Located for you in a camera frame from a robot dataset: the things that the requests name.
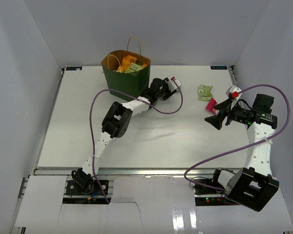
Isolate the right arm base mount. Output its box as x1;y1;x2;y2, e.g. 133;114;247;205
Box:
189;168;238;207

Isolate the blue label corner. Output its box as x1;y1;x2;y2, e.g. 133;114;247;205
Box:
210;66;228;70
65;66;83;71

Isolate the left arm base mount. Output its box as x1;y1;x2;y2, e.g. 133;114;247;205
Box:
63;168;111;205

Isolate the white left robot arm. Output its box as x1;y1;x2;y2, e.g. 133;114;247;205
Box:
71;77;183;195

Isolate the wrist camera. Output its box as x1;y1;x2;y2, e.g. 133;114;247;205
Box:
226;85;242;110
167;77;182;93

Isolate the blue label right corner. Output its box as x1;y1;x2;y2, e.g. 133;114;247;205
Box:
210;66;228;70

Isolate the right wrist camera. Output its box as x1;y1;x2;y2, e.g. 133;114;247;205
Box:
226;85;242;110

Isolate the green paper bag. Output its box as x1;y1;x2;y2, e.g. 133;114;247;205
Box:
101;49;151;101

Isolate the pink candy packet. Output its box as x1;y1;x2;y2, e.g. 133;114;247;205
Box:
206;98;219;115

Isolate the orange candy bag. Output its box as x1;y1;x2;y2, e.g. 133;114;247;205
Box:
115;55;147;73

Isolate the light green snack packet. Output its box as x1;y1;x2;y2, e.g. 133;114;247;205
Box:
125;62;142;73

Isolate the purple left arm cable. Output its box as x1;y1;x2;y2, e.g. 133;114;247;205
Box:
89;79;184;203

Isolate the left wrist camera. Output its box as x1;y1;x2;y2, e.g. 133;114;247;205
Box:
167;77;182;93

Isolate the blue label left corner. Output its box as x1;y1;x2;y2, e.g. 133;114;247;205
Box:
65;66;83;71

